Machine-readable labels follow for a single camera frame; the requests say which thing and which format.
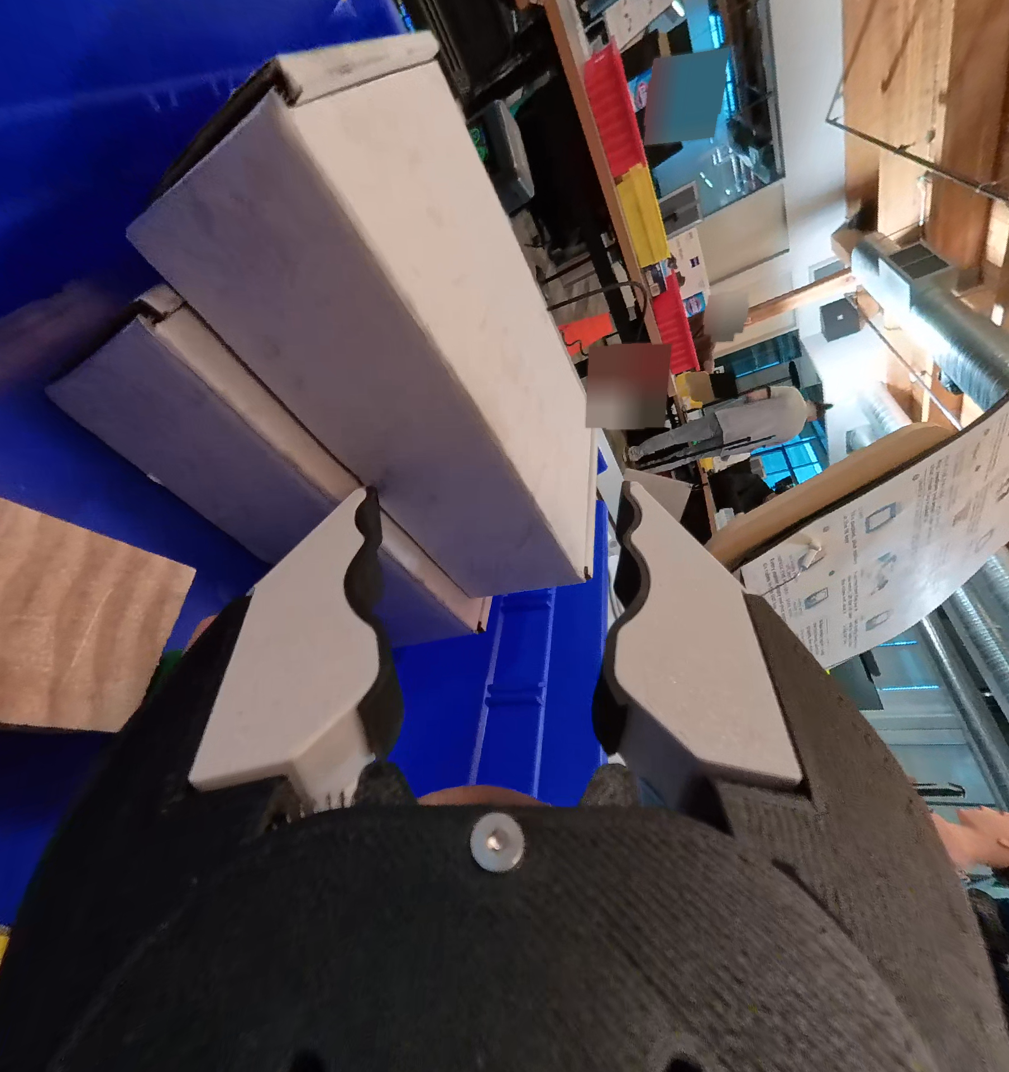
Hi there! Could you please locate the blue plastic bin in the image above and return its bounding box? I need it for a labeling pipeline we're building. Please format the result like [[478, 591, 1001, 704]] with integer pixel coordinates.
[[0, 0, 614, 922]]

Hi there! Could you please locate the yellow plastic bin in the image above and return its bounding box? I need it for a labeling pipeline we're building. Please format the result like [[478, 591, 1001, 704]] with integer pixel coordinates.
[[615, 163, 671, 269]]

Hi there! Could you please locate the natural wooden cube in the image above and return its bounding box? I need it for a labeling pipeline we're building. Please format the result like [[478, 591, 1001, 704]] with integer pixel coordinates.
[[0, 494, 197, 734]]

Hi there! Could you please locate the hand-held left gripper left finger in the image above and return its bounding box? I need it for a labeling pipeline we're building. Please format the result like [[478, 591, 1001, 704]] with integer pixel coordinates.
[[188, 486, 405, 802]]

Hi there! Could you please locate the wooden shelf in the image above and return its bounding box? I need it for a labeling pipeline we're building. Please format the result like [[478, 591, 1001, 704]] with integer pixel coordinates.
[[546, 0, 723, 537]]

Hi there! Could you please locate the red plastic bin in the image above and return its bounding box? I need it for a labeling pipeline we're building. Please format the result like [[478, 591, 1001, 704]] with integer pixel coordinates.
[[651, 272, 698, 374], [585, 40, 649, 177]]

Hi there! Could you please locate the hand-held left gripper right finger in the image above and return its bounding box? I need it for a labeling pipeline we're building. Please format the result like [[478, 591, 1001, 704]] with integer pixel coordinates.
[[592, 480, 807, 790]]

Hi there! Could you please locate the silver spiral duct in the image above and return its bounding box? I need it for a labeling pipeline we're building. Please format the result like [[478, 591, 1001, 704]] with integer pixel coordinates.
[[852, 234, 1009, 411], [940, 553, 1009, 805]]

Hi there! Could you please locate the white cardboard mailer box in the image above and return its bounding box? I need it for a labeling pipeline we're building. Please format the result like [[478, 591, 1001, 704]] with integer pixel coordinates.
[[127, 32, 599, 587], [45, 285, 492, 638]]

